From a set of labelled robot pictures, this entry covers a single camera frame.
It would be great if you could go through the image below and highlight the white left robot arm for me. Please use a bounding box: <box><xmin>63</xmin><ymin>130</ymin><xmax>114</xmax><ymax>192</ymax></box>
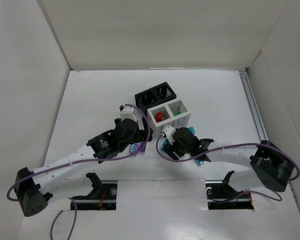
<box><xmin>13</xmin><ymin>117</ymin><xmax>153</xmax><ymax>217</ymax></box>

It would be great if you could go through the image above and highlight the teal long lego overturned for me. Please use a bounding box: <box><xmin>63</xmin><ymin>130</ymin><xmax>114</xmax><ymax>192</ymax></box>
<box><xmin>161</xmin><ymin>139</ymin><xmax>169</xmax><ymax>152</ymax></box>

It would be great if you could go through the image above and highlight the green lego brick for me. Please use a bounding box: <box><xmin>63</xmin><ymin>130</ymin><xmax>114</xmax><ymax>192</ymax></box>
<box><xmin>172</xmin><ymin>110</ymin><xmax>181</xmax><ymax>116</ymax></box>

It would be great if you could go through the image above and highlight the aluminium rail right edge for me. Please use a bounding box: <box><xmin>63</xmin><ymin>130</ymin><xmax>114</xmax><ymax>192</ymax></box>
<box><xmin>239</xmin><ymin>69</ymin><xmax>269</xmax><ymax>141</ymax></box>

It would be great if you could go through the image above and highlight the purple round flower lego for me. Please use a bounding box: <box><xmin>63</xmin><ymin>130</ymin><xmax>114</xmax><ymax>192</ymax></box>
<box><xmin>130</xmin><ymin>143</ymin><xmax>139</xmax><ymax>156</ymax></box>

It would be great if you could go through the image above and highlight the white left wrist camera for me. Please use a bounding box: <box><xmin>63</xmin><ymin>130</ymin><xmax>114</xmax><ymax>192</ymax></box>
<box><xmin>120</xmin><ymin>105</ymin><xmax>139</xmax><ymax>123</ymax></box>

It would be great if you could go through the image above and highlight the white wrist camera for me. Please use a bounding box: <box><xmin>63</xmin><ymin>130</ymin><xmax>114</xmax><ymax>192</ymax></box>
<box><xmin>162</xmin><ymin>125</ymin><xmax>176</xmax><ymax>145</ymax></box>
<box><xmin>120</xmin><ymin>105</ymin><xmax>139</xmax><ymax>123</ymax></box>

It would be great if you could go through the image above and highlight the purple lego brick overturned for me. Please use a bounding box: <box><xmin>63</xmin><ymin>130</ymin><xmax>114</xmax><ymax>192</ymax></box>
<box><xmin>138</xmin><ymin>141</ymin><xmax>147</xmax><ymax>154</ymax></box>

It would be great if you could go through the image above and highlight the black two-slot container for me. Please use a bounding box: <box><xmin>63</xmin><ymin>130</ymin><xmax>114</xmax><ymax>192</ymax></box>
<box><xmin>135</xmin><ymin>82</ymin><xmax>177</xmax><ymax>116</ymax></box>

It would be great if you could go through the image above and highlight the teal lego brick by container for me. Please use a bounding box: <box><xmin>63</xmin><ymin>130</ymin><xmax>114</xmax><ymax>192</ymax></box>
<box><xmin>188</xmin><ymin>127</ymin><xmax>196</xmax><ymax>134</ymax></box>

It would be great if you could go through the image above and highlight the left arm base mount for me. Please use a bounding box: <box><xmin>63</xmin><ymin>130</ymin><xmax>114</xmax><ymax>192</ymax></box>
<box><xmin>73</xmin><ymin>181</ymin><xmax>118</xmax><ymax>211</ymax></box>

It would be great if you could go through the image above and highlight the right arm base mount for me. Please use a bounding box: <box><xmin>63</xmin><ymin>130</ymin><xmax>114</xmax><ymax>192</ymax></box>
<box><xmin>205</xmin><ymin>181</ymin><xmax>254</xmax><ymax>210</ymax></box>

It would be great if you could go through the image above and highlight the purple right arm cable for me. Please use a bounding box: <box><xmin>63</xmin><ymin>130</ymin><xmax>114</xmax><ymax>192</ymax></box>
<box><xmin>155</xmin><ymin>134</ymin><xmax>300</xmax><ymax>203</ymax></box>

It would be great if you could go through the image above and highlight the small teal square lego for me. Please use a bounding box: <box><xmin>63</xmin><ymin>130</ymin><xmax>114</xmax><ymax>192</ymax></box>
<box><xmin>195</xmin><ymin>159</ymin><xmax>204</xmax><ymax>166</ymax></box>

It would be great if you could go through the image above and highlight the red lego block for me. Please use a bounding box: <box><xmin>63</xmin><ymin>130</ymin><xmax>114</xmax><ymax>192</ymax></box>
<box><xmin>156</xmin><ymin>112</ymin><xmax>164</xmax><ymax>123</ymax></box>

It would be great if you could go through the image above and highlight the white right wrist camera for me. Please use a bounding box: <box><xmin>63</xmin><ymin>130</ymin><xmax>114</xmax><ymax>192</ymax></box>
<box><xmin>162</xmin><ymin>125</ymin><xmax>176</xmax><ymax>145</ymax></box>

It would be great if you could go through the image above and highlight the white two-slot container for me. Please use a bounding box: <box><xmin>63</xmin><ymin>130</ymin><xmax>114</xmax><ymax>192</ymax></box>
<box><xmin>147</xmin><ymin>99</ymin><xmax>191</xmax><ymax>138</ymax></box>

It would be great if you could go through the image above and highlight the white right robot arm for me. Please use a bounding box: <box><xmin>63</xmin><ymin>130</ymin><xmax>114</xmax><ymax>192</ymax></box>
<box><xmin>162</xmin><ymin>126</ymin><xmax>296</xmax><ymax>193</ymax></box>

